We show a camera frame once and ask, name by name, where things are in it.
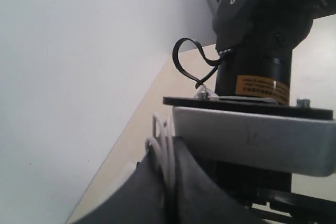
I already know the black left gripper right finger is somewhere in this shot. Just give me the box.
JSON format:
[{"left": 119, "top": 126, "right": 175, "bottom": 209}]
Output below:
[{"left": 174, "top": 138, "right": 265, "bottom": 223}]

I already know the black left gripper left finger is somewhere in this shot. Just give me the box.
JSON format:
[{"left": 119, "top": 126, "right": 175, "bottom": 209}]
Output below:
[{"left": 75, "top": 151, "right": 168, "bottom": 224}]

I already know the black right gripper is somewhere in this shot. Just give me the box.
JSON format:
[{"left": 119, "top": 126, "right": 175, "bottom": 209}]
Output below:
[{"left": 163, "top": 96, "right": 335, "bottom": 223}]

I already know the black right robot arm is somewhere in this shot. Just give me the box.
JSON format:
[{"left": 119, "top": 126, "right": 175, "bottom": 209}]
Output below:
[{"left": 163, "top": 0, "right": 335, "bottom": 223}]

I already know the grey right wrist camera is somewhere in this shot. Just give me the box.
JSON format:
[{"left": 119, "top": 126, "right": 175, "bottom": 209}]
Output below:
[{"left": 172, "top": 107, "right": 335, "bottom": 177}]

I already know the black right camera cable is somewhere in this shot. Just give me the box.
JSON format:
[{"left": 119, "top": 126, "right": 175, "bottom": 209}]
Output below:
[{"left": 172, "top": 37, "right": 229, "bottom": 90}]

